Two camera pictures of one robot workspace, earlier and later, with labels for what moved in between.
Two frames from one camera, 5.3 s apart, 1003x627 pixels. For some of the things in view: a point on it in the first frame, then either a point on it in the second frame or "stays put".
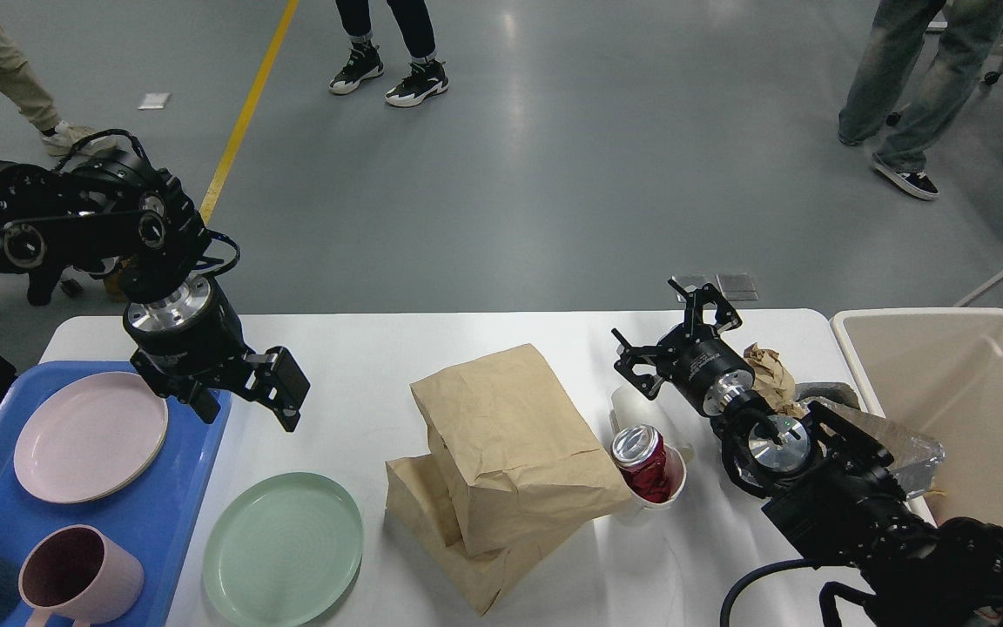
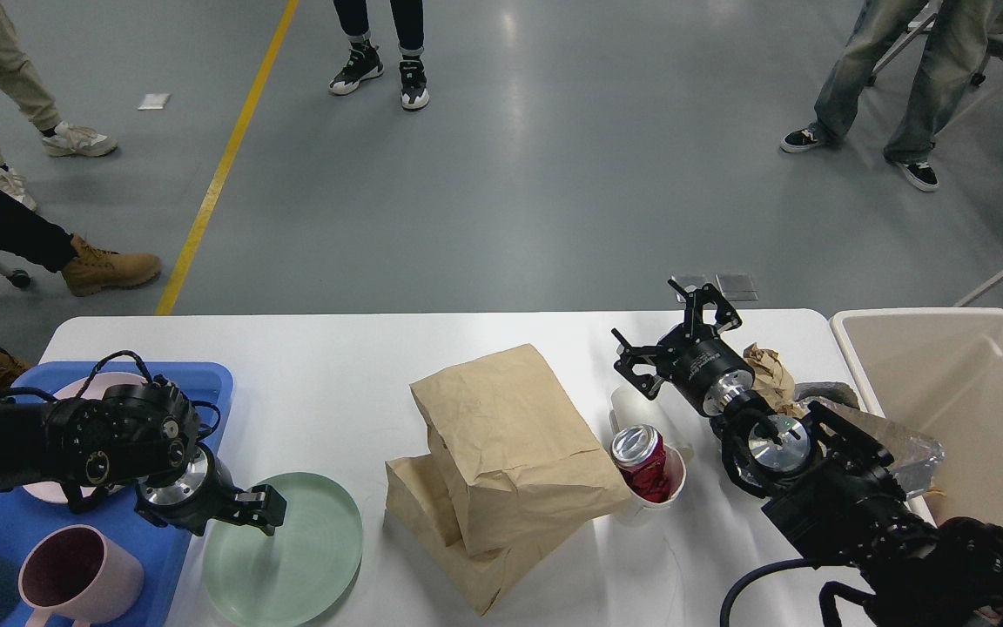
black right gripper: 703,367 stays put
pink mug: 76,573 stays put
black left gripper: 193,337 to 200,493
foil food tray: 915,457 stays put
